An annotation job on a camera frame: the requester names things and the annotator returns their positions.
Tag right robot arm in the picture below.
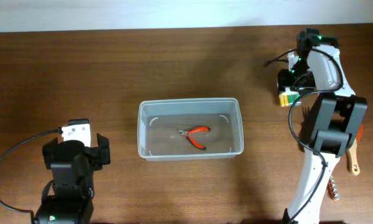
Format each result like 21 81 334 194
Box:
275 28 367 223

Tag clear plastic container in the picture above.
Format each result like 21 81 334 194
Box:
137 98 244 161

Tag scraper with wooden handle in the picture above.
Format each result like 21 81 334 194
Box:
347 124 363 176

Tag strip of screwdriver bits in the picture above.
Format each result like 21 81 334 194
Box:
328 175 341 201

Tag red handled cutting pliers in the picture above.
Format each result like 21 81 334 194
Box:
178 126 211 151

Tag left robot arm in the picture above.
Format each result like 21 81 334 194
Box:
32 119 111 224

